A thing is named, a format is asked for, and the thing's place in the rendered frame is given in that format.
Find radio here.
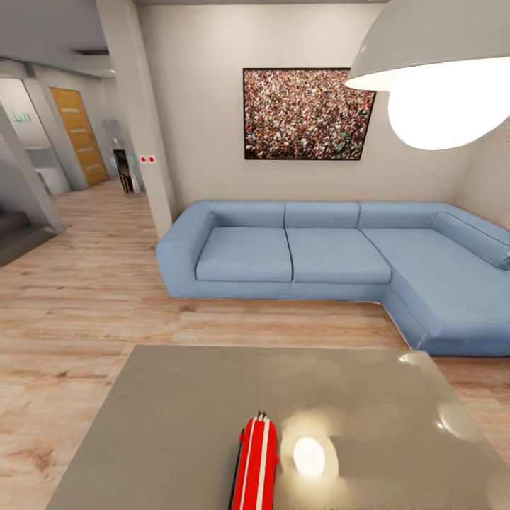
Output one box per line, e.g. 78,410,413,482
228,412,278,510

